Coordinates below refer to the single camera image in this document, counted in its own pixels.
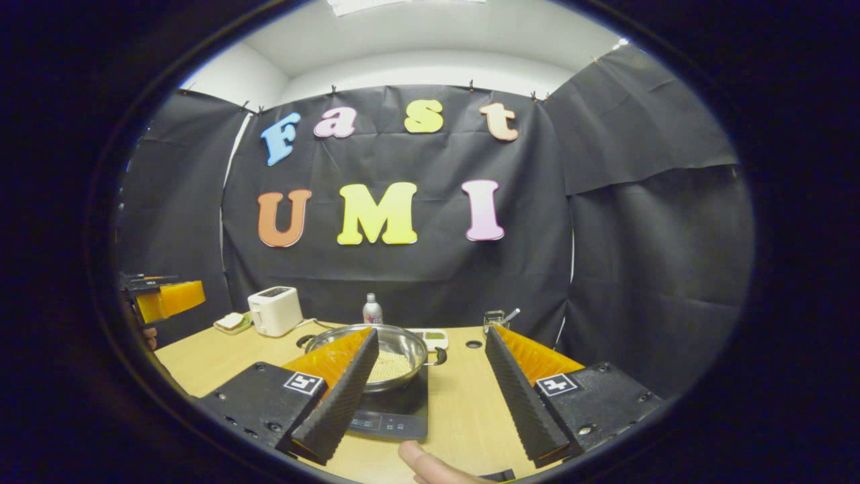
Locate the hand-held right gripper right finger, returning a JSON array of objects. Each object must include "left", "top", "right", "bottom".
[{"left": 485, "top": 325, "right": 666, "bottom": 469}]

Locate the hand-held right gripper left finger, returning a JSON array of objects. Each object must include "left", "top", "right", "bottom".
[{"left": 200, "top": 327, "right": 380, "bottom": 466}]

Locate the black induction cooktop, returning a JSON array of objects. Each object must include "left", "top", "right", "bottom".
[{"left": 346, "top": 363, "right": 431, "bottom": 441}]

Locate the stainless steel pot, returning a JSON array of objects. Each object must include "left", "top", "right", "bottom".
[{"left": 296, "top": 324, "right": 447, "bottom": 394}]

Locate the pile of soybeans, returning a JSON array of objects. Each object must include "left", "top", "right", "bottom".
[{"left": 366, "top": 350, "right": 414, "bottom": 384}]

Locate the white toaster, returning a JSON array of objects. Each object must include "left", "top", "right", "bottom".
[{"left": 247, "top": 286, "right": 304, "bottom": 337}]

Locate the white divided bean tray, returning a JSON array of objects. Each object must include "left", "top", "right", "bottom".
[{"left": 406, "top": 328, "right": 449, "bottom": 352}]

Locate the row of small cloth clips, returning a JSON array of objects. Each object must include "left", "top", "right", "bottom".
[{"left": 181, "top": 57, "right": 599, "bottom": 115}]

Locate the large ceiling light panel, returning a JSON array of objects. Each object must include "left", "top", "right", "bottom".
[{"left": 327, "top": 0, "right": 486, "bottom": 17}]

